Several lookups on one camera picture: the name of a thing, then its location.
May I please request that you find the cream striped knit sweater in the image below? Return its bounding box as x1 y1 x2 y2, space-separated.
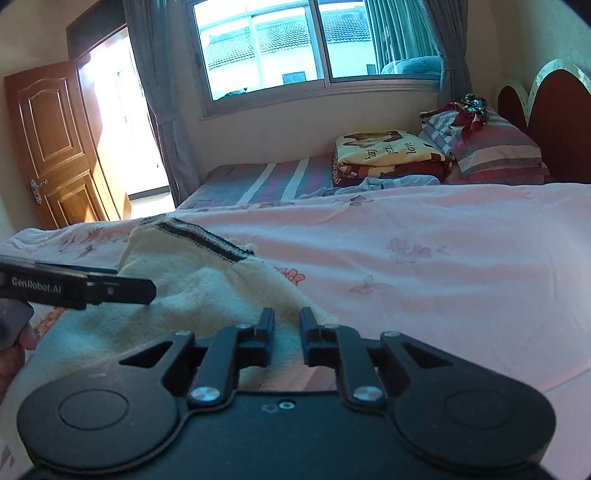
8 219 329 400

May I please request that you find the person's left hand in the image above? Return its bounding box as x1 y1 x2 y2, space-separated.
0 323 38 400

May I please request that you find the striped purple mattress sheet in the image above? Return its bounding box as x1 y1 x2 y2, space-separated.
177 154 332 210

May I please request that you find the brown wooden door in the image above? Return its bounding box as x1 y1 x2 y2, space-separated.
4 62 131 229

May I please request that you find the light blue crumpled cloth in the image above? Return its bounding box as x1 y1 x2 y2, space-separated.
298 175 441 200

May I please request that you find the yellow red folded blanket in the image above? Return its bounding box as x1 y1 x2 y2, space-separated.
332 130 452 187

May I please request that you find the pink floral bed sheet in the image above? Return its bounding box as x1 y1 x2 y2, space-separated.
1 184 590 479

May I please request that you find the striped red grey pillow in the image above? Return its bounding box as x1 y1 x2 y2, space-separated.
421 103 550 186

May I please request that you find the grey left curtain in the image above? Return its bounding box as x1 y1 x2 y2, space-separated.
123 1 200 204

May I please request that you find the grey curtain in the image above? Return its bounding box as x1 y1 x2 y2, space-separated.
366 0 472 104
123 1 200 204

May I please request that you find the sliding glass window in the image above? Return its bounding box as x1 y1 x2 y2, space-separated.
188 1 442 101

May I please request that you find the shiny gift bow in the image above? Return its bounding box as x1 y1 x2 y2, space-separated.
462 93 488 116

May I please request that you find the grey right curtain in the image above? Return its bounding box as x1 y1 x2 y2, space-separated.
366 0 472 104

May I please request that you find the red white wooden headboard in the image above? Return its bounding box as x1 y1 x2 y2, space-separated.
496 59 590 184

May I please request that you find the silver door handle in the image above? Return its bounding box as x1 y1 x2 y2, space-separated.
29 179 48 205

